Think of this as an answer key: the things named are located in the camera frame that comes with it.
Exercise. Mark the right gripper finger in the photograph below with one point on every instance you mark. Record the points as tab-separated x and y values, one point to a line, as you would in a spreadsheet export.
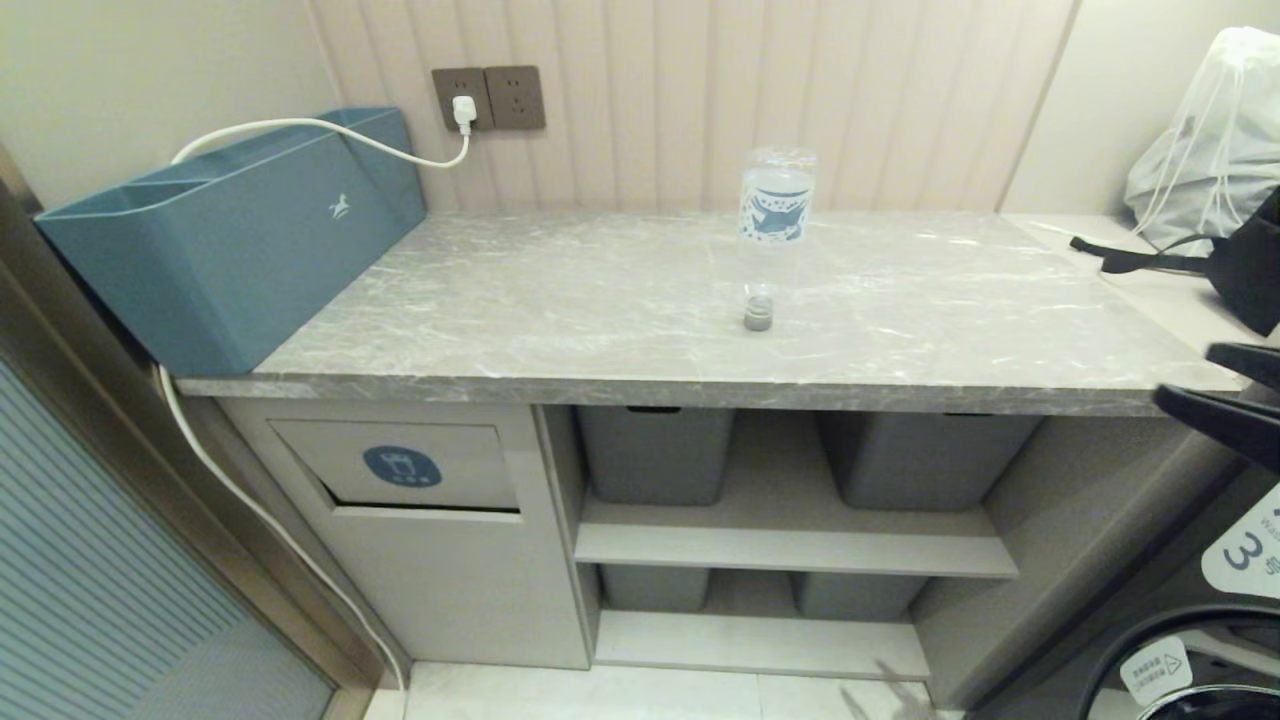
1245	432
1255	365

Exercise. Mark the large grey storage bin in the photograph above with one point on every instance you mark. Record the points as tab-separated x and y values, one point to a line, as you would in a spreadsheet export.
655	455
925	460

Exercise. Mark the small grey storage bin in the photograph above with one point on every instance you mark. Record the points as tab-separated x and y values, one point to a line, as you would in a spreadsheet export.
860	596
655	588

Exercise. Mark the beige trash bin cabinet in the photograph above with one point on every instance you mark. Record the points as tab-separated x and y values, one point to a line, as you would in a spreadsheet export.
470	590

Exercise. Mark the trash bin flap door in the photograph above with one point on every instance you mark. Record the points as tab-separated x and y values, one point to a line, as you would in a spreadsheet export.
400	465

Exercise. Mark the beige shelf board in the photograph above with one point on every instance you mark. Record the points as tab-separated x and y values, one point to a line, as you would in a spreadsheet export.
790	545

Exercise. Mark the clear plastic bottle blue label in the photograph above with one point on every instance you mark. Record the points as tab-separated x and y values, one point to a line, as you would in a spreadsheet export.
776	205

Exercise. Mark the blue plastic organizer box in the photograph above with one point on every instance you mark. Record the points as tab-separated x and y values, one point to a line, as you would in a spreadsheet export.
230	260

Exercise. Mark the frosted glass sliding door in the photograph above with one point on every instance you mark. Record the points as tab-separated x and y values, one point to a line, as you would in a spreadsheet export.
90	560

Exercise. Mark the brown wall socket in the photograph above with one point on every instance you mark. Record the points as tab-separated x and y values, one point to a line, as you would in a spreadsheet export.
515	97
448	85

